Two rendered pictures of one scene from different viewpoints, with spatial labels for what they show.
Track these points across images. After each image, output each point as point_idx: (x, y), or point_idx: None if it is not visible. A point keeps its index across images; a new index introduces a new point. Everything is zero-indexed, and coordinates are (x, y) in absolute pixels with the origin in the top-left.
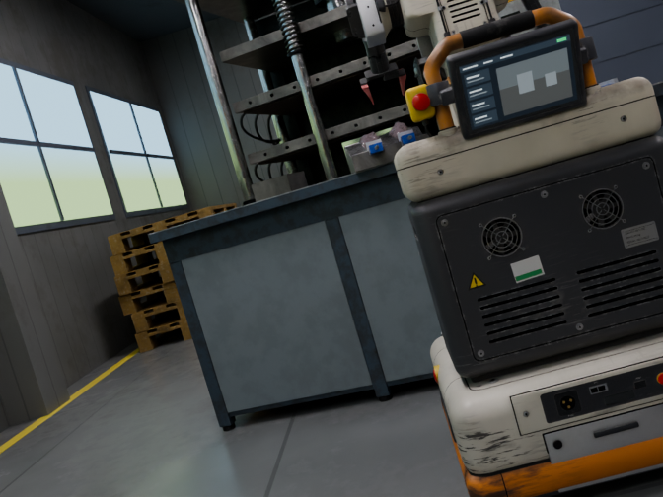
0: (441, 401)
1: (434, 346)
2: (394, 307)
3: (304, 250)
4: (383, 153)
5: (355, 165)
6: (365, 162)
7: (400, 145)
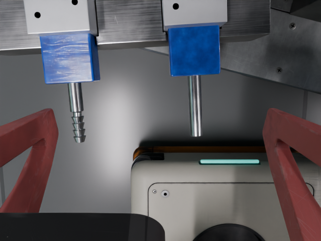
0: (133, 158)
1: (135, 192)
2: None
3: None
4: (97, 47)
5: (4, 54)
6: (37, 52)
7: (158, 42)
